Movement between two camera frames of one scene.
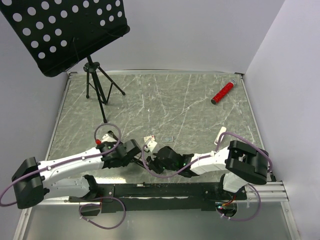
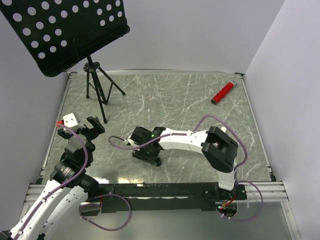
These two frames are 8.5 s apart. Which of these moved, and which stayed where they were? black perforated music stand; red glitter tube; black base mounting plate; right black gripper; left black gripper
Moved: right black gripper; left black gripper
Stayed: red glitter tube; black base mounting plate; black perforated music stand
